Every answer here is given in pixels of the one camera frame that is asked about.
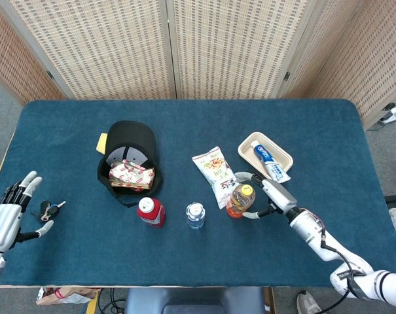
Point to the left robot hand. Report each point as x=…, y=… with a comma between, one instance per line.
x=3, y=222

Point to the yellow card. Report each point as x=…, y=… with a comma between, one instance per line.
x=101, y=144

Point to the red NFC juice bottle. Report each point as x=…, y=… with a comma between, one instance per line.
x=150, y=214

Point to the bunch of keys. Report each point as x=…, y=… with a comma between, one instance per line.
x=48, y=211

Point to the white blue packet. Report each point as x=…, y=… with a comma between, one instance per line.
x=271, y=162

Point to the orange drink bottle yellow cap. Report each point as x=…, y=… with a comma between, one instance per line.
x=240, y=201

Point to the blue table cloth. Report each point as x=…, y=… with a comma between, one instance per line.
x=201, y=258

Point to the black baseball cap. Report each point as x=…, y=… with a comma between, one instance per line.
x=130, y=135

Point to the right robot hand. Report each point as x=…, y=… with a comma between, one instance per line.
x=279, y=196

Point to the woven folding screen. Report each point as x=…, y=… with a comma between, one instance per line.
x=119, y=49

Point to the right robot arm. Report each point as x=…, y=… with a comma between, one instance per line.
x=315, y=235

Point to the dark robot base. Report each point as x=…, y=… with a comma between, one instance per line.
x=197, y=301

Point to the green white snack bag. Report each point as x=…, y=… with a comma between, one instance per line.
x=215, y=173

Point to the beige food tray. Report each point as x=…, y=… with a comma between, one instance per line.
x=246, y=148

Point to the clear water bottle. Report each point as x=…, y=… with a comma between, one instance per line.
x=195, y=216

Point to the red white snack packet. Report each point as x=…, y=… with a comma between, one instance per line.
x=130, y=175

